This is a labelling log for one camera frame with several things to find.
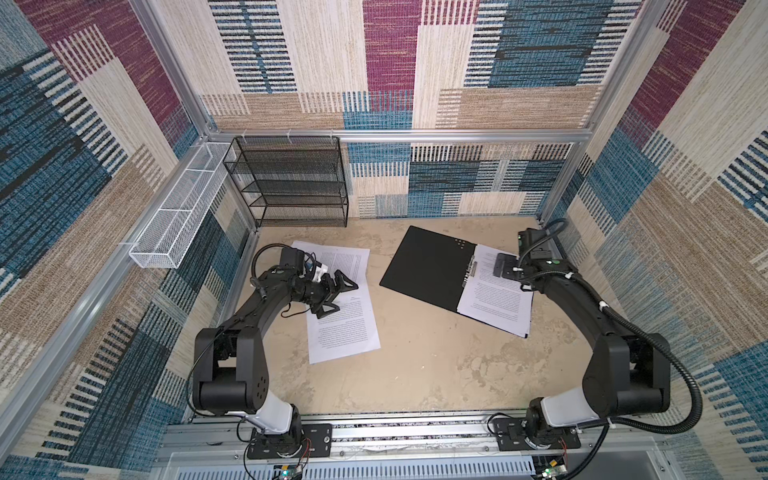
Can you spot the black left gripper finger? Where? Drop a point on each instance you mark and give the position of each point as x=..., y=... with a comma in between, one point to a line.
x=342, y=283
x=323, y=309

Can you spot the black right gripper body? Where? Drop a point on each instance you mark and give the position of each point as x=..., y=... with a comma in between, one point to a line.
x=523, y=262

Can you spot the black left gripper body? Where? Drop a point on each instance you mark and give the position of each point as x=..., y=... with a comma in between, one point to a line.
x=313, y=293

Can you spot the white text paper top sheet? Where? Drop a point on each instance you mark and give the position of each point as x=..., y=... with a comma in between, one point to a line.
x=350, y=331

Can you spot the red and black ring binder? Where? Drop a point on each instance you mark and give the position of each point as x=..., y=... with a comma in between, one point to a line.
x=430, y=267

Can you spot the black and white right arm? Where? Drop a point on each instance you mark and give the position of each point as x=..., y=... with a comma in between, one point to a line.
x=626, y=375

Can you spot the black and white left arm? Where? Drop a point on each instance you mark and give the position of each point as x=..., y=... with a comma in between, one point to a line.
x=230, y=374

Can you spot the black wire mesh file rack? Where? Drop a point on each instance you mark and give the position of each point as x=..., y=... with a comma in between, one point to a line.
x=290, y=181

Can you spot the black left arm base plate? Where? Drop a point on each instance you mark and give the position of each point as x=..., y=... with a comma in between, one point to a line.
x=313, y=440

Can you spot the white wire mesh tray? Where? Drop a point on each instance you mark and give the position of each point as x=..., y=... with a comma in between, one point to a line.
x=164, y=242

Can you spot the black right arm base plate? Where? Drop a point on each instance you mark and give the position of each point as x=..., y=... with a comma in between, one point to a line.
x=510, y=434

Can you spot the aluminium front rail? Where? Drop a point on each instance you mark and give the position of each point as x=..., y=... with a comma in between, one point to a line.
x=354, y=435

